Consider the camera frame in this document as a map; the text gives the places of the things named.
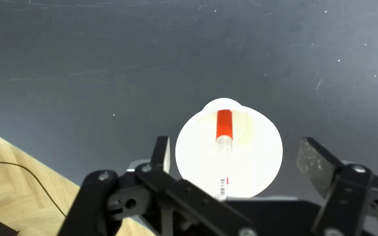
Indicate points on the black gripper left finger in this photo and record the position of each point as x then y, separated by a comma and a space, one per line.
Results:
163, 152

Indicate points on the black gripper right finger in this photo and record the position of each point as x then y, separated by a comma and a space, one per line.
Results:
320, 161

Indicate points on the red and white marker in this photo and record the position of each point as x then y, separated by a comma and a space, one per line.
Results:
224, 124

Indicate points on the white paper cup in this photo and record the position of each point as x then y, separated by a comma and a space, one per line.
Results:
252, 157

